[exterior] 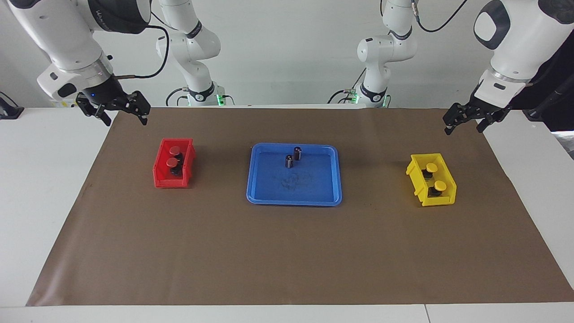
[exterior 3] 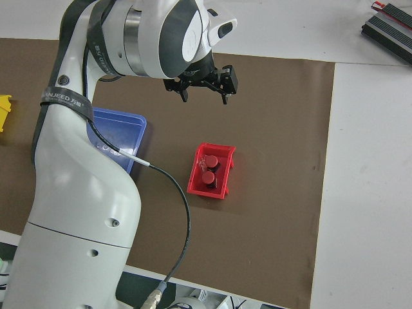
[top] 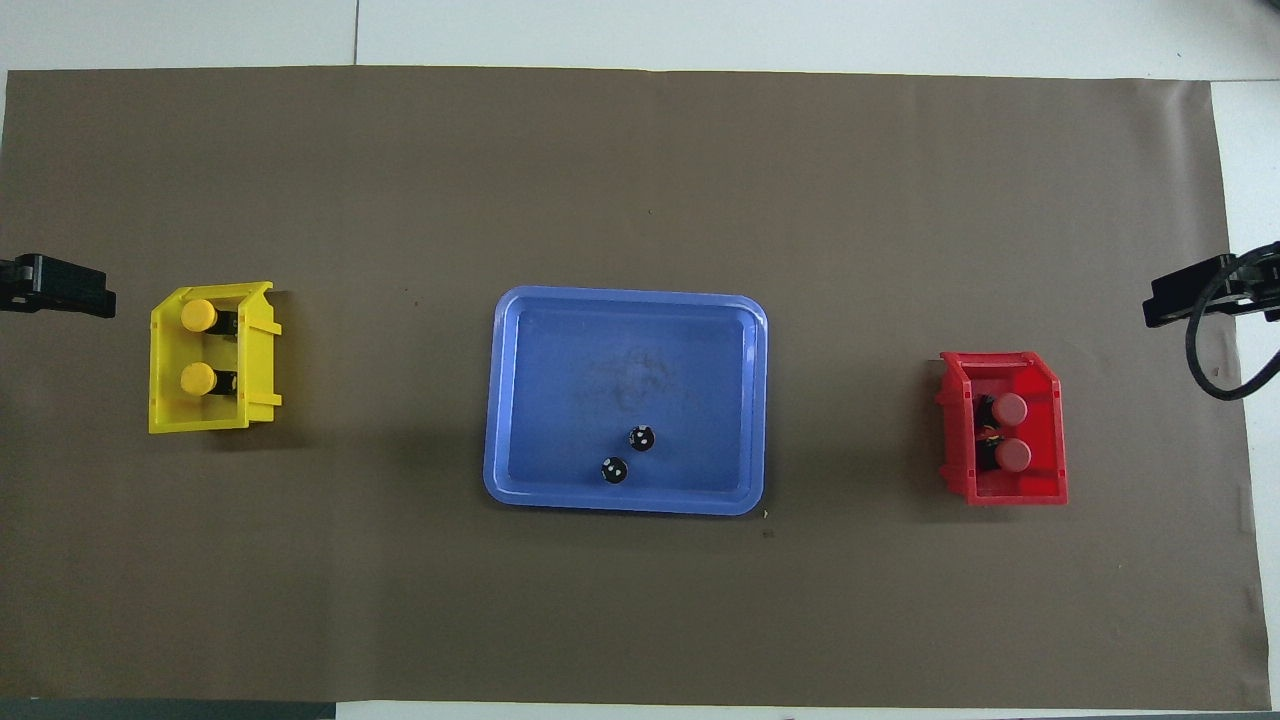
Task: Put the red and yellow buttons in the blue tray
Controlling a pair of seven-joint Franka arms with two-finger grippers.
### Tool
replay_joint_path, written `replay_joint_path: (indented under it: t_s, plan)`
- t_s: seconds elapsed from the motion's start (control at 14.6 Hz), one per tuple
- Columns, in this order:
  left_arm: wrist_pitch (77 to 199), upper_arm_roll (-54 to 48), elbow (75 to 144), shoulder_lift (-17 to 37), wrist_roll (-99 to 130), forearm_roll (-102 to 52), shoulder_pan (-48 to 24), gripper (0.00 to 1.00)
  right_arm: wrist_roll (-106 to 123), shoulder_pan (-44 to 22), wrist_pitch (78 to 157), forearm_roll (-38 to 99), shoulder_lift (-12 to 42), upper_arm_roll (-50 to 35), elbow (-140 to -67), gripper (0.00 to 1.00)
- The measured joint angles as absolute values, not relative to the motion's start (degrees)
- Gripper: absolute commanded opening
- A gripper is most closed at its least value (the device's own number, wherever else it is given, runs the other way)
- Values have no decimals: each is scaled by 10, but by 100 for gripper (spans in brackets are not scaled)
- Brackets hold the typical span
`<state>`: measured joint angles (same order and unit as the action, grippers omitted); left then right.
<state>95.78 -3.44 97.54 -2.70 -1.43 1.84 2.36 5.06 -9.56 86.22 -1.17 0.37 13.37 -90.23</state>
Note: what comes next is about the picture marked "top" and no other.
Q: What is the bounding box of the red plastic bin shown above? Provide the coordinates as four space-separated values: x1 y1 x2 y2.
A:
936 350 1069 507

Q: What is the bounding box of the brown table mat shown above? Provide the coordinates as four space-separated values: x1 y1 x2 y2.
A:
0 66 1271 711

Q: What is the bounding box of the yellow push button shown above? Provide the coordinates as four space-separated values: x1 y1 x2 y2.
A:
180 298 239 338
180 361 239 398

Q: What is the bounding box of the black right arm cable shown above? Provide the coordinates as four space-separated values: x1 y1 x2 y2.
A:
1185 255 1280 403

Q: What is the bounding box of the blue plastic tray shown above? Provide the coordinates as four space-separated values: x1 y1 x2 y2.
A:
483 286 769 517

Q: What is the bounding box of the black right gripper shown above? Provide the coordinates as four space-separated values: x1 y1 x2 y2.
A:
1143 240 1280 329

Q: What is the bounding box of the yellow plastic bin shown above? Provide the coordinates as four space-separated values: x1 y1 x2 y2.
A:
148 281 283 435

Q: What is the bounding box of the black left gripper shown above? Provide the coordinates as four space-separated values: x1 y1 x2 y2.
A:
0 254 117 319

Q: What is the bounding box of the red push button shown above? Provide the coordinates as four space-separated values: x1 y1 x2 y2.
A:
975 391 1031 426
975 437 1033 475

